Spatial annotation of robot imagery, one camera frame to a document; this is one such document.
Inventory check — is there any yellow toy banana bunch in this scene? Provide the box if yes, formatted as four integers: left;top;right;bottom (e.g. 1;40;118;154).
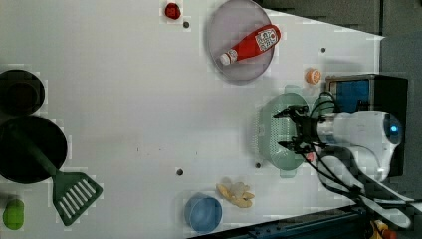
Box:
216;182;255;208

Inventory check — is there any red strawberry toy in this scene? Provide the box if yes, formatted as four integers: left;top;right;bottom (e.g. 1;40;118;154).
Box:
306;152;317;162

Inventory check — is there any small black pot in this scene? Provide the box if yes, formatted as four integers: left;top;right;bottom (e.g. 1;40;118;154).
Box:
0;70;45;116

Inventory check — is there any red ketchup bottle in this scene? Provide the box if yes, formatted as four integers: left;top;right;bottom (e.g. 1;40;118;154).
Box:
219;24;282;66

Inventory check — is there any blue metal frame rail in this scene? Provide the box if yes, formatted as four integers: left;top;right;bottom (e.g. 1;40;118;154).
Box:
190;206;373;239

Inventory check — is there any green toy pepper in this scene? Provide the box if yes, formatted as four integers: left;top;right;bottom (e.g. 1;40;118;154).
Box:
3;199;25;230

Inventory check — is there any grey round plate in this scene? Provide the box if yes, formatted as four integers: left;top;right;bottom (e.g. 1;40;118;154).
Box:
206;0;275;85

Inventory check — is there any black silver toaster oven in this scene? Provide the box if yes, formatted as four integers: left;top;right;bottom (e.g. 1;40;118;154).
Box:
324;73;409;178

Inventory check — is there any blue plastic bowl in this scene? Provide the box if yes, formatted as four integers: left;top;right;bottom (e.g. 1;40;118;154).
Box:
184;192;222;233

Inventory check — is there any dark green slotted spatula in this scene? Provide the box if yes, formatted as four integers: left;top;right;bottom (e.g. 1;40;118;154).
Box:
11;130;103;226

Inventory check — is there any orange slice toy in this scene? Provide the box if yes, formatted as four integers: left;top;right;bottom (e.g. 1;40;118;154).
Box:
305;69;321;85

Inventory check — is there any mint green plastic strainer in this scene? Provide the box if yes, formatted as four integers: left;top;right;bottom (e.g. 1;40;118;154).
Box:
254;85;308;178

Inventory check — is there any mint green plastic cup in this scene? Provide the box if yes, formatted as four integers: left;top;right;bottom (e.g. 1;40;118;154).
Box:
311;92;336;118

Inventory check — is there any black frying pan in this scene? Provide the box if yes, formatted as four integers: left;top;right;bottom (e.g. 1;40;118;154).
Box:
0;116;68;184

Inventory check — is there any red toy fruit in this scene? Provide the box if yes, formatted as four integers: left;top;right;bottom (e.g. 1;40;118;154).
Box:
164;3;181;20

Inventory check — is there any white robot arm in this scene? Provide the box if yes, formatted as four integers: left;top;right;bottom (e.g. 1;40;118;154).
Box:
276;106;421;229

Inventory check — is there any yellow red emergency button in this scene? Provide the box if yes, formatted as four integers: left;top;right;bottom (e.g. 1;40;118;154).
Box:
369;220;398;239

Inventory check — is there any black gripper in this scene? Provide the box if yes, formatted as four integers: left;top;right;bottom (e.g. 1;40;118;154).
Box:
274;105;319;153

